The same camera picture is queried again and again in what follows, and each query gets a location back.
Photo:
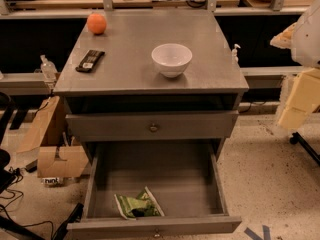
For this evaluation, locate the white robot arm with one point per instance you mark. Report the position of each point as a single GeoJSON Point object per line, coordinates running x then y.
{"type": "Point", "coordinates": [302, 38]}

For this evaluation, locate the closed middle grey drawer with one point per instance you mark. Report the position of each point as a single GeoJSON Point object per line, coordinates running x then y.
{"type": "Point", "coordinates": [152, 126]}

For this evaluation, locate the clear plastic bottle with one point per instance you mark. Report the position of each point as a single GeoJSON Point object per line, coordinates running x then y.
{"type": "Point", "coordinates": [48, 69]}

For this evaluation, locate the brown cardboard box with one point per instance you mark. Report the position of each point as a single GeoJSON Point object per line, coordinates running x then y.
{"type": "Point", "coordinates": [45, 135]}

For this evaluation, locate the black snack bar packet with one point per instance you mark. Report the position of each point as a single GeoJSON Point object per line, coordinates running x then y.
{"type": "Point", "coordinates": [89, 61]}

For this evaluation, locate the green jalapeno chip bag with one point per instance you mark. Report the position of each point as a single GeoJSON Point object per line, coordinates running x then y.
{"type": "Point", "coordinates": [143, 205]}

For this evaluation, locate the open bottom grey drawer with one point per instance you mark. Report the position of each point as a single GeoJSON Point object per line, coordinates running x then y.
{"type": "Point", "coordinates": [182, 175]}

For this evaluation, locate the orange fruit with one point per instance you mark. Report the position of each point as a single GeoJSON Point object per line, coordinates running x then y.
{"type": "Point", "coordinates": [96, 23]}

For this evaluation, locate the grey wooden drawer cabinet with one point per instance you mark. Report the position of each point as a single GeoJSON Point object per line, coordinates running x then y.
{"type": "Point", "coordinates": [125, 80]}

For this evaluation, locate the white ceramic bowl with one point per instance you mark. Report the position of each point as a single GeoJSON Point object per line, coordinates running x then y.
{"type": "Point", "coordinates": [171, 59]}

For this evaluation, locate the white pump dispenser bottle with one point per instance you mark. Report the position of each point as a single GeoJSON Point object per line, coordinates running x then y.
{"type": "Point", "coordinates": [234, 52]}

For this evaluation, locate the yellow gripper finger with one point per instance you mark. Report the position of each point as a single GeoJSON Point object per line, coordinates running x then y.
{"type": "Point", "coordinates": [303, 99]}

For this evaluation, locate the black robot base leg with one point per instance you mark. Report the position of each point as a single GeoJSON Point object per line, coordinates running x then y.
{"type": "Point", "coordinates": [297, 138]}

